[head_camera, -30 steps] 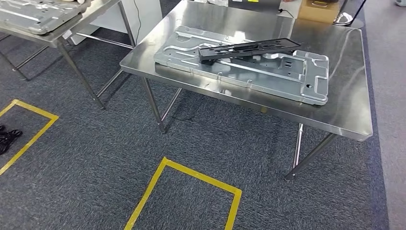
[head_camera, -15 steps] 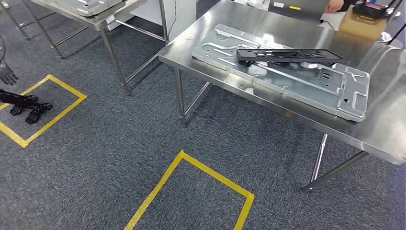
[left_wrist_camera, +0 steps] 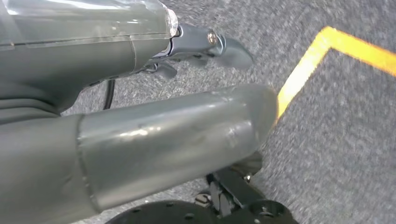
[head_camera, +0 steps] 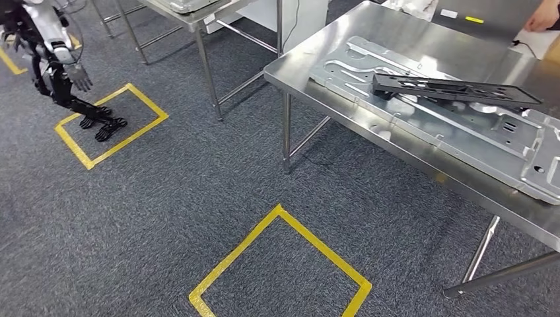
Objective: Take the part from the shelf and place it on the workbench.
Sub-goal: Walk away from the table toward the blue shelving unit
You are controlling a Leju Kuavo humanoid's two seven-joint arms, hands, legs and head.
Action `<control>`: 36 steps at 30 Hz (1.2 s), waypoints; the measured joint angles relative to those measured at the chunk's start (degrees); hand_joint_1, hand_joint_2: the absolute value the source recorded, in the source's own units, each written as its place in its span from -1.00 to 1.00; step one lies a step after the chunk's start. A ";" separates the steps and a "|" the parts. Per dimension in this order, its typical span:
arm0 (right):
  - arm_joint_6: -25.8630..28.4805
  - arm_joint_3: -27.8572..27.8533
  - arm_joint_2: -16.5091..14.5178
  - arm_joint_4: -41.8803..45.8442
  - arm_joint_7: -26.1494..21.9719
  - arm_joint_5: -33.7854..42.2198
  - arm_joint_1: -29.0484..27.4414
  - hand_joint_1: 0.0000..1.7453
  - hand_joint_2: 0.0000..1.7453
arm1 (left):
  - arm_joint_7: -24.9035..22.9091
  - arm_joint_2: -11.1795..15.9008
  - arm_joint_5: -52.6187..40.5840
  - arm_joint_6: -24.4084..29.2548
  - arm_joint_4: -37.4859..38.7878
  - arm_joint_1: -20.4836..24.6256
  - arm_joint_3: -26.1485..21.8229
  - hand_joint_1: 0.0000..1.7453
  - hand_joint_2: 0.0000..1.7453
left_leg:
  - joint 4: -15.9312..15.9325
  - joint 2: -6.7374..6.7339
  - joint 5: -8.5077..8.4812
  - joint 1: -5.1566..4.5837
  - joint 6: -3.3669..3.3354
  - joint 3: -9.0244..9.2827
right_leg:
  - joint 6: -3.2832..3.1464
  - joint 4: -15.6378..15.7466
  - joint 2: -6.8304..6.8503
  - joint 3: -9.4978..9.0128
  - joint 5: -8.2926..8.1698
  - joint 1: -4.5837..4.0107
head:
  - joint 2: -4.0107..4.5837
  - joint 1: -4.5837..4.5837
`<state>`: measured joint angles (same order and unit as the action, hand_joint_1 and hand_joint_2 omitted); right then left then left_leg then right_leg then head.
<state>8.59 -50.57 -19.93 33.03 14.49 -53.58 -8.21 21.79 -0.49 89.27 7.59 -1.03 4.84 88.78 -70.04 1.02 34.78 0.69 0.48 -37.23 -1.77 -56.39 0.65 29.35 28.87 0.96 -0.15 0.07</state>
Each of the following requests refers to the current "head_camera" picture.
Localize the humanoid robot grey hand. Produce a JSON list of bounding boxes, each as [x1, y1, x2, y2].
[[65, 62, 94, 93]]

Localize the black plastic plate frame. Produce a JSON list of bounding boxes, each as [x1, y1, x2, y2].
[[372, 72, 543, 110]]

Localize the stainless steel workbench table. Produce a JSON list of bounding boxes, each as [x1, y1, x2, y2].
[[89, 0, 285, 123], [263, 0, 560, 300]]

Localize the humanoid robot silver black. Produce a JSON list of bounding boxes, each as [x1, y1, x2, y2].
[[0, 0, 129, 143]]

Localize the yellow floor tape square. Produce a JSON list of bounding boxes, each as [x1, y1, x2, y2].
[[54, 83, 170, 171], [0, 46, 28, 76]]

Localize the stamped silver metal plate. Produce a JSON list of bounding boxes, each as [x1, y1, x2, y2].
[[155, 0, 222, 14], [308, 36, 560, 207]]

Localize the white cabinet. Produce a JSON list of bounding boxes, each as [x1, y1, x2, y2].
[[203, 0, 330, 55]]

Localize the white plastic bag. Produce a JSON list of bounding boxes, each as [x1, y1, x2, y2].
[[384, 0, 439, 22]]

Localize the grey case with yellow label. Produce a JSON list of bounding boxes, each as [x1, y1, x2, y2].
[[431, 0, 544, 45]]

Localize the white paper sheet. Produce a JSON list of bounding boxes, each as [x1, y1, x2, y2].
[[509, 29, 560, 60]]

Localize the cardboard box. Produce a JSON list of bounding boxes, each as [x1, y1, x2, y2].
[[542, 37, 560, 62]]

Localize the black thin cable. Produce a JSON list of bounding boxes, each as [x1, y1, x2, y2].
[[510, 39, 539, 60]]

